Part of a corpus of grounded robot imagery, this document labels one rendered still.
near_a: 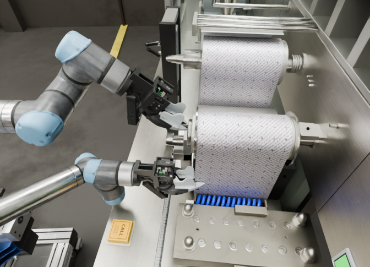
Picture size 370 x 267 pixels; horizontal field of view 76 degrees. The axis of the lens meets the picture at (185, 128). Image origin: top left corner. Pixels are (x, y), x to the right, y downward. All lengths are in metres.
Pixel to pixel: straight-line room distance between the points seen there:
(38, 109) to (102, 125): 2.07
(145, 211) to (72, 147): 1.67
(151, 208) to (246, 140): 0.48
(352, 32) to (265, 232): 0.59
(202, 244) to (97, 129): 2.02
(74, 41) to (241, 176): 0.55
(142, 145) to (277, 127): 0.66
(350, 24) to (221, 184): 0.54
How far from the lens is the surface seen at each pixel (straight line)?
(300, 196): 0.88
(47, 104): 0.57
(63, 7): 4.96
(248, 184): 0.75
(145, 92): 0.60
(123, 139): 2.41
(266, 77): 0.77
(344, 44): 0.75
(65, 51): 0.58
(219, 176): 0.72
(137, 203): 0.95
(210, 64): 0.74
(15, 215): 0.86
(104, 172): 0.75
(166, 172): 0.69
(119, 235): 0.88
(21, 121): 0.56
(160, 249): 0.87
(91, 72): 0.58
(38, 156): 2.58
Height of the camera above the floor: 1.73
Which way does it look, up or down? 45 degrees down
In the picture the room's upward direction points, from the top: straight up
